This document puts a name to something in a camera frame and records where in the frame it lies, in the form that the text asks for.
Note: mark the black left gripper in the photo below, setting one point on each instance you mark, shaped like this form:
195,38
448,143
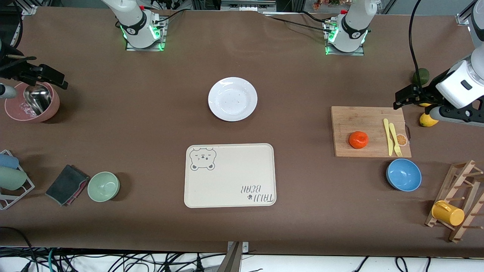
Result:
426,91

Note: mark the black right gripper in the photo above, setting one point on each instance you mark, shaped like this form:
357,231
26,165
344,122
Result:
15,68

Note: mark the orange mandarin fruit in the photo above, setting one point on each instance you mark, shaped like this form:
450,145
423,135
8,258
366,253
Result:
358,139

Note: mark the white round plate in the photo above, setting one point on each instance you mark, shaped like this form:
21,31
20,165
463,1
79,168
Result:
232,99

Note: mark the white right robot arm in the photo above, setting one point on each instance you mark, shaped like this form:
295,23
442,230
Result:
134,22

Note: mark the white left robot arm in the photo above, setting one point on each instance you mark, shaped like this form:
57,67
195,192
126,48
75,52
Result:
353,26

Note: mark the dark green avocado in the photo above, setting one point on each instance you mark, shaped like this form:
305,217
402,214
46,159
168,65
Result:
422,75

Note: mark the metal scoop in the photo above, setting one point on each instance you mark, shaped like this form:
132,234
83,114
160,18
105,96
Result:
38,100

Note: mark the pink bowl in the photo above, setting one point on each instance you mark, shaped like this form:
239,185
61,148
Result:
51,109

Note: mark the yellow plastic fork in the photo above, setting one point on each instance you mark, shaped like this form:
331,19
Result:
394,136

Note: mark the orange slice tag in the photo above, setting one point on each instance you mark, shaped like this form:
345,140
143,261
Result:
403,140

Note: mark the yellow plastic knife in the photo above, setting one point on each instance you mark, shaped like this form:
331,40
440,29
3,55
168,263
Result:
388,138

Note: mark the wooden cutting board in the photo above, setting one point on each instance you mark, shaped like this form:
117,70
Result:
359,121

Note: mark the blue bowl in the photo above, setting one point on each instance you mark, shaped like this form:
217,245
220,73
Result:
404,175

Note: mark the light blue cup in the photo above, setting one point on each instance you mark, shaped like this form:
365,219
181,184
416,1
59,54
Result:
8,161

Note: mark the wooden mug rack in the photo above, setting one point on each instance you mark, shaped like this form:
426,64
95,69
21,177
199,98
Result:
450,193

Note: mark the dark grey folded cloth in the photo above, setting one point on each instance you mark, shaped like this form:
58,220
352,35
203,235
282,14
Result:
66,185

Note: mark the pale green cup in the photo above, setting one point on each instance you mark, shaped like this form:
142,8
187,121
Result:
11,178

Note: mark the pink folded cloth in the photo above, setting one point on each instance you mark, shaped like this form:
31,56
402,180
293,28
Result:
81,189

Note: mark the pale green bowl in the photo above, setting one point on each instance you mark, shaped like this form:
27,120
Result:
103,186

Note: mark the yellow mug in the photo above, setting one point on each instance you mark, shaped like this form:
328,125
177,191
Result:
450,215

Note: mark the cream bear print tray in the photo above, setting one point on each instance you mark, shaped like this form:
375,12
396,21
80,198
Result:
230,177

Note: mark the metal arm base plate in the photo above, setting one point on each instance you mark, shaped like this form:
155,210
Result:
355,53
130,48

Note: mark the aluminium frame profile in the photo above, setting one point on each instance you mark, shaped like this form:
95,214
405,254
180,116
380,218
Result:
245,5

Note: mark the silver mount bracket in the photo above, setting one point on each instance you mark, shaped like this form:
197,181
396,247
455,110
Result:
245,247

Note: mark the dark camera stand pole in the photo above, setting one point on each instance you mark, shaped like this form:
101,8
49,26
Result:
232,260

